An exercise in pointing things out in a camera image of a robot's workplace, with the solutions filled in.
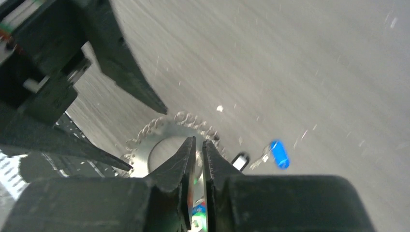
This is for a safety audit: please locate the black key tag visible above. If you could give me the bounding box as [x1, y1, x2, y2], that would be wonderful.
[231, 152, 250, 172]

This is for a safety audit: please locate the blue key tag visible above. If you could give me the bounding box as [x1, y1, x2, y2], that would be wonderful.
[270, 140, 290, 170]

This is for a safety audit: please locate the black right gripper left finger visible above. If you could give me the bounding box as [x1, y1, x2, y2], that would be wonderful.
[2, 137, 196, 232]

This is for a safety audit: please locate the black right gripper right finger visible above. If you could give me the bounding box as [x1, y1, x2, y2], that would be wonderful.
[202, 140, 375, 232]

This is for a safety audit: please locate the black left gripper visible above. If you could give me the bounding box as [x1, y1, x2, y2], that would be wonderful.
[0, 0, 168, 171]

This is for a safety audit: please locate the silver metal key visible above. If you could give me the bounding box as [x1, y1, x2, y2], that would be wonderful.
[249, 145, 271, 170]

